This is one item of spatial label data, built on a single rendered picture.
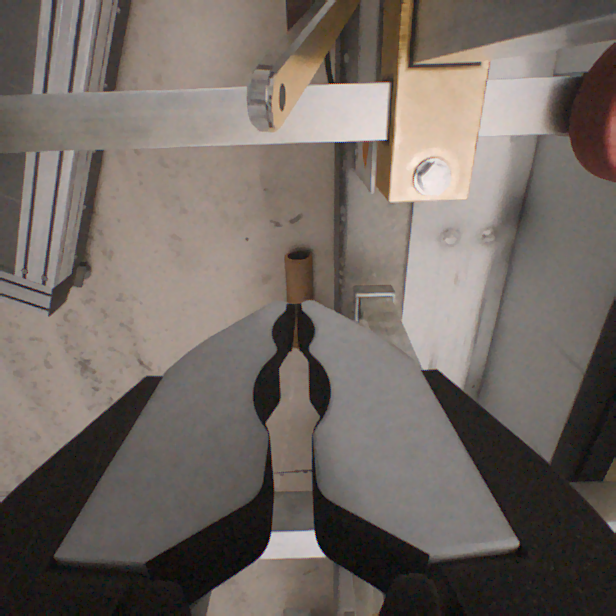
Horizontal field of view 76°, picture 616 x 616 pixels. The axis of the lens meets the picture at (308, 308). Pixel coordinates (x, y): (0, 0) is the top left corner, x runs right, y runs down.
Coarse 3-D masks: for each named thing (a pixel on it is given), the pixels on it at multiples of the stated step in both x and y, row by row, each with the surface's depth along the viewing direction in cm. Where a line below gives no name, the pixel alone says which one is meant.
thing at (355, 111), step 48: (0, 96) 22; (48, 96) 22; (96, 96) 22; (144, 96) 22; (192, 96) 22; (240, 96) 22; (336, 96) 22; (384, 96) 22; (528, 96) 22; (0, 144) 23; (48, 144) 23; (96, 144) 23; (144, 144) 23; (192, 144) 23; (240, 144) 23
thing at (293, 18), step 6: (288, 0) 33; (294, 0) 33; (300, 0) 33; (306, 0) 33; (294, 6) 33; (300, 6) 33; (306, 6) 33; (294, 12) 33; (300, 12) 33; (294, 18) 33; (294, 24) 34
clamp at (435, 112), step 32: (416, 0) 19; (384, 32) 24; (384, 64) 24; (416, 64) 21; (448, 64) 21; (480, 64) 21; (416, 96) 21; (448, 96) 21; (480, 96) 21; (416, 128) 22; (448, 128) 22; (384, 160) 25; (416, 160) 23; (448, 160) 23; (384, 192) 25; (416, 192) 24; (448, 192) 24
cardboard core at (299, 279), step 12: (300, 252) 117; (288, 264) 112; (300, 264) 111; (288, 276) 114; (300, 276) 113; (312, 276) 117; (288, 288) 117; (300, 288) 115; (312, 288) 118; (288, 300) 119; (300, 300) 117
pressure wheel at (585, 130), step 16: (608, 48) 20; (608, 64) 19; (592, 80) 20; (608, 80) 19; (576, 96) 21; (592, 96) 20; (608, 96) 19; (576, 112) 21; (592, 112) 20; (608, 112) 19; (576, 128) 21; (592, 128) 20; (608, 128) 19; (576, 144) 22; (592, 144) 20; (608, 144) 19; (592, 160) 21; (608, 160) 20; (608, 176) 21
